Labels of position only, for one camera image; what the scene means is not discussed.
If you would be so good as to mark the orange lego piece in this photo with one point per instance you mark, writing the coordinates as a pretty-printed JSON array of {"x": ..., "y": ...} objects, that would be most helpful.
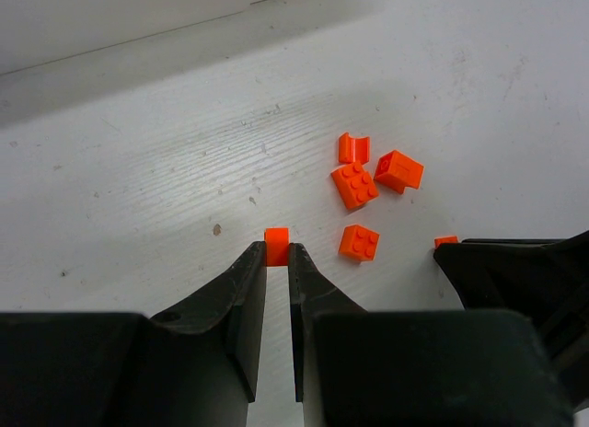
[
  {"x": 353, "y": 149},
  {"x": 355, "y": 185},
  {"x": 277, "y": 245},
  {"x": 398, "y": 172},
  {"x": 439, "y": 241},
  {"x": 358, "y": 243}
]

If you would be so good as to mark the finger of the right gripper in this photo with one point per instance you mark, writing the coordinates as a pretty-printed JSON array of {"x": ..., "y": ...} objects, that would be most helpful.
[{"x": 544, "y": 279}]

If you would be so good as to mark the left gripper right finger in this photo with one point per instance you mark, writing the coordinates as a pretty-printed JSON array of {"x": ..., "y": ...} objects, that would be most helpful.
[{"x": 354, "y": 367}]

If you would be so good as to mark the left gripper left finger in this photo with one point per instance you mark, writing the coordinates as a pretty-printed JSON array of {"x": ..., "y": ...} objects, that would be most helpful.
[{"x": 193, "y": 364}]

